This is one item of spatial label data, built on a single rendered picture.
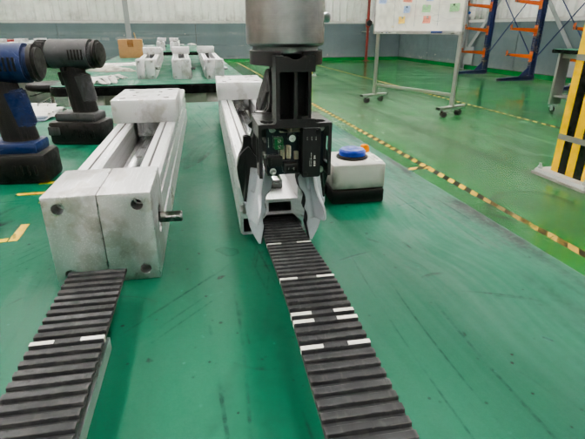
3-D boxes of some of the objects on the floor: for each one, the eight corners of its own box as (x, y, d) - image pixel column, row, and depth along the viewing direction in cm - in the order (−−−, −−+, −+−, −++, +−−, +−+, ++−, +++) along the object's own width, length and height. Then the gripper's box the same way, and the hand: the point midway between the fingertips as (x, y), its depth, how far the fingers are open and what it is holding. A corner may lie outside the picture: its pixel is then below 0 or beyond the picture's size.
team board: (358, 103, 665) (366, -49, 589) (383, 100, 690) (394, -46, 614) (440, 118, 549) (464, -68, 473) (466, 114, 575) (493, -63, 498)
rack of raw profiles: (452, 73, 1091) (466, -30, 1004) (485, 72, 1110) (500, -29, 1024) (554, 91, 795) (587, -53, 709) (597, 89, 815) (633, -51, 728)
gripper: (225, 52, 38) (238, 272, 46) (362, 51, 40) (350, 261, 48) (221, 49, 46) (232, 237, 54) (336, 48, 48) (330, 229, 56)
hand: (284, 228), depth 53 cm, fingers open, 5 cm apart
